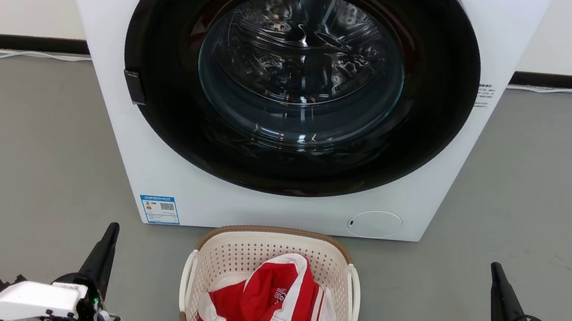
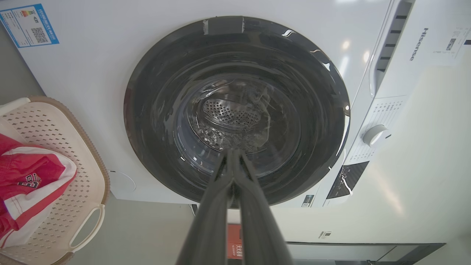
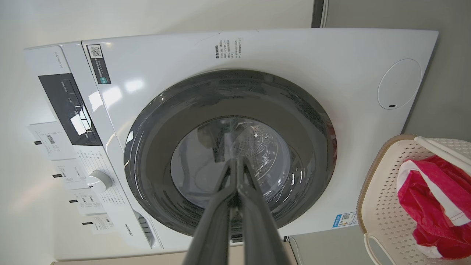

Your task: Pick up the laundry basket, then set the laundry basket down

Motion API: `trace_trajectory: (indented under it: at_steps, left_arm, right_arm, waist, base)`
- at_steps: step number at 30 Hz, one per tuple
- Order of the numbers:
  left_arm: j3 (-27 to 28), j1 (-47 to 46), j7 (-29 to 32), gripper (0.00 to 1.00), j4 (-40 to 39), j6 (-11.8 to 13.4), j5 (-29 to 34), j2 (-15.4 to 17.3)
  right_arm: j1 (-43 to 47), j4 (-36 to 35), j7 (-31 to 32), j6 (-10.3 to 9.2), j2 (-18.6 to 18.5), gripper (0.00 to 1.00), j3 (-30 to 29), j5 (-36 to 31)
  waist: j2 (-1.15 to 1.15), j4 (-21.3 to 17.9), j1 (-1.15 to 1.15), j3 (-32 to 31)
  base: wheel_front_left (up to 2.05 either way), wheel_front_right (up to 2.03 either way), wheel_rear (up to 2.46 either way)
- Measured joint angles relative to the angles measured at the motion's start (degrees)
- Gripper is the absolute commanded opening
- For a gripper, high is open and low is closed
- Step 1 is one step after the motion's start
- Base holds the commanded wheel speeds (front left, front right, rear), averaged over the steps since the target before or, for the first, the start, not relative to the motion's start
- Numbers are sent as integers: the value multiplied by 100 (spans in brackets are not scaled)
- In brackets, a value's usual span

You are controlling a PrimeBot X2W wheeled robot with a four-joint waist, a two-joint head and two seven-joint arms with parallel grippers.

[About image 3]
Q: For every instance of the blue energy label sticker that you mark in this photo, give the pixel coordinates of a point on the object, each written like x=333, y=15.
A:
x=345, y=219

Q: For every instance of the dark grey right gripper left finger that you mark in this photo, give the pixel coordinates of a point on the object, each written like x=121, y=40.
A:
x=213, y=228

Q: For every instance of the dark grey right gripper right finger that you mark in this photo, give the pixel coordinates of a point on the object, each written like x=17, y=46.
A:
x=261, y=235

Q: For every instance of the red and white garment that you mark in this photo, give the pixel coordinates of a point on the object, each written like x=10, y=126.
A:
x=423, y=198

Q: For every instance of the white front-load washing machine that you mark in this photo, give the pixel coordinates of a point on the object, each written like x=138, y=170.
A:
x=331, y=59

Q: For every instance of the cream perforated plastic laundry basket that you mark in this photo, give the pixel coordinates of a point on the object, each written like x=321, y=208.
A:
x=382, y=206

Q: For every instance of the dark round glass washer door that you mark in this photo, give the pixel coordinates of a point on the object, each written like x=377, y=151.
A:
x=154, y=147

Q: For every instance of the dark QR code sticker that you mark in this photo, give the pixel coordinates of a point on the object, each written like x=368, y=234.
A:
x=98, y=64

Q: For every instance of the round white filter cover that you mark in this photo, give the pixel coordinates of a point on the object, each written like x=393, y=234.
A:
x=399, y=84

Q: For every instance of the white taped paper note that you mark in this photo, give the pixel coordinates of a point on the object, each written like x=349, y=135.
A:
x=49, y=140
x=86, y=202
x=99, y=224
x=70, y=175

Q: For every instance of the white washer dial knob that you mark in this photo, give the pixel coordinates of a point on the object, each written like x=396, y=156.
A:
x=99, y=181

